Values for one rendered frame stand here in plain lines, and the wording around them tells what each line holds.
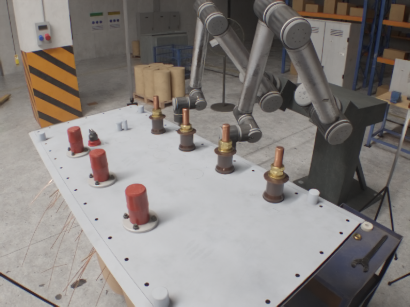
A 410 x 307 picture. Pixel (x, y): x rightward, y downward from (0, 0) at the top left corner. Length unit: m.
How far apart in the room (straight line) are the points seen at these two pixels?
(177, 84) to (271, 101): 4.29
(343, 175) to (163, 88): 4.24
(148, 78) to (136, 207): 5.77
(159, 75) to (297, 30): 5.07
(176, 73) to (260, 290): 5.92
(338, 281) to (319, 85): 1.01
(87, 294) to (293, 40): 2.32
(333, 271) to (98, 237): 1.12
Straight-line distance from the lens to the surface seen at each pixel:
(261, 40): 1.64
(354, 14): 9.10
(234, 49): 2.08
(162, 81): 6.27
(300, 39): 1.40
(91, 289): 2.64
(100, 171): 1.21
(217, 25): 1.94
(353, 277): 1.60
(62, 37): 6.10
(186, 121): 1.39
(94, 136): 1.57
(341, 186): 3.37
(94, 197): 1.17
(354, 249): 1.75
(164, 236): 0.95
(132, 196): 0.92
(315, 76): 1.61
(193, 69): 2.38
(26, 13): 5.99
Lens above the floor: 2.01
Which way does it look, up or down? 27 degrees down
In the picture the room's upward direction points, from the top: straight up
